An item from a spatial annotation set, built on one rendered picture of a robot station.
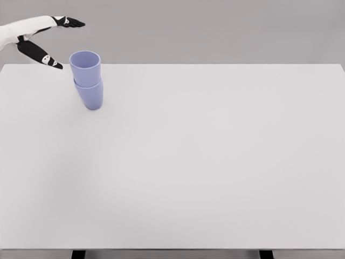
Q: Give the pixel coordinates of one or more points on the lavender plastic cup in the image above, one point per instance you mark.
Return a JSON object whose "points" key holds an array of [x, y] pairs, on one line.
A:
{"points": [[91, 95], [85, 67]]}

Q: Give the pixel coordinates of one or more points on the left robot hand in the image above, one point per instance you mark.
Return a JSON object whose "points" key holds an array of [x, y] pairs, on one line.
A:
{"points": [[16, 30]]}

